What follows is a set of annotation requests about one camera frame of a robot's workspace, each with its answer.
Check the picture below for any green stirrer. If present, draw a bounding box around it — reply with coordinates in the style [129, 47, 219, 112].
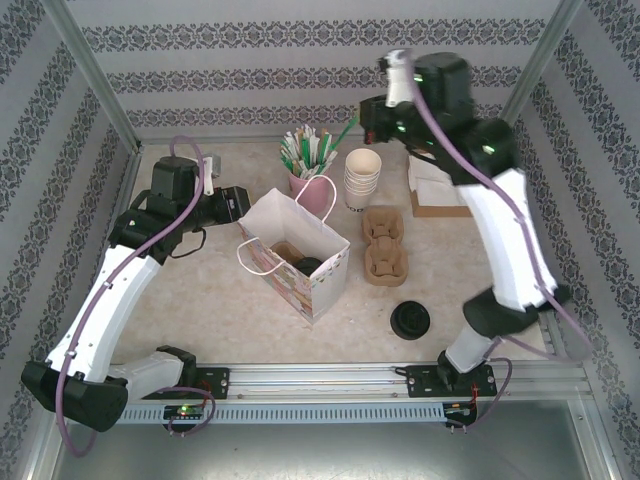
[279, 134, 304, 176]
[327, 114, 360, 154]
[298, 160, 332, 179]

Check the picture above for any cartoon animal paper bag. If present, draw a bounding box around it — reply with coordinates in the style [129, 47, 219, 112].
[235, 174, 351, 326]

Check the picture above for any white paper napkin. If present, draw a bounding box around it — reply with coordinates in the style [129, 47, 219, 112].
[417, 177, 464, 207]
[407, 154, 451, 194]

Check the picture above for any pink cup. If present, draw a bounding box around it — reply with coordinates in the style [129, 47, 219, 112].
[287, 169, 335, 216]

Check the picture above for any white paper packet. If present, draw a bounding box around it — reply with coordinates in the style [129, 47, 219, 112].
[298, 135, 321, 169]

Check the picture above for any cardboard tray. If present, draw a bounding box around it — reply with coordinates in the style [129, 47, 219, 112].
[410, 154, 474, 219]

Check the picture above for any stack of white paper cups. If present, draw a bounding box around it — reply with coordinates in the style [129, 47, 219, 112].
[343, 148, 383, 213]

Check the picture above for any cardboard cup carrier stack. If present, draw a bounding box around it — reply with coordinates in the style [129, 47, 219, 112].
[362, 207, 411, 287]

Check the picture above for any stack of black cup lids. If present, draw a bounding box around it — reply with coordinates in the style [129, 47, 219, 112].
[389, 299, 432, 342]

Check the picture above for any grey metal panel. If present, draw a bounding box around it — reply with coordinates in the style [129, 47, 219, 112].
[49, 399, 611, 480]

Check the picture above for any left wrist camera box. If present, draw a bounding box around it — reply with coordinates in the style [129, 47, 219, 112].
[202, 153, 224, 194]

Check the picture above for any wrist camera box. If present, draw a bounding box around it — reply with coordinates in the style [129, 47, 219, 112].
[202, 153, 224, 194]
[378, 48, 416, 109]

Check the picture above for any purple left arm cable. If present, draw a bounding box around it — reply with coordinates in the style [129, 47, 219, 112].
[54, 135, 216, 457]

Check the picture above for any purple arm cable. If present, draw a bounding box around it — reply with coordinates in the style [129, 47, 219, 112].
[404, 49, 594, 436]
[54, 135, 216, 457]

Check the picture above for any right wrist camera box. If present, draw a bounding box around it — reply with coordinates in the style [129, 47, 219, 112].
[378, 48, 416, 109]

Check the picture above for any aluminium frame post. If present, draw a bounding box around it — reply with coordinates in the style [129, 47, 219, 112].
[487, 0, 584, 146]
[42, 0, 144, 151]

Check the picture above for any aluminium side rail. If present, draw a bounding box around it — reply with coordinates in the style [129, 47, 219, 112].
[542, 299, 571, 361]
[107, 142, 144, 236]

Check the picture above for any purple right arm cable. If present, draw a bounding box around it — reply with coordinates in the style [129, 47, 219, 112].
[404, 49, 594, 436]

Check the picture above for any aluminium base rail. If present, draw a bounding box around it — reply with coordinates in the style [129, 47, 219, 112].
[49, 362, 586, 401]

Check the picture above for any grey slotted cable duct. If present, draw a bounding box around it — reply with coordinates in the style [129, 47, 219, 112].
[67, 402, 446, 424]

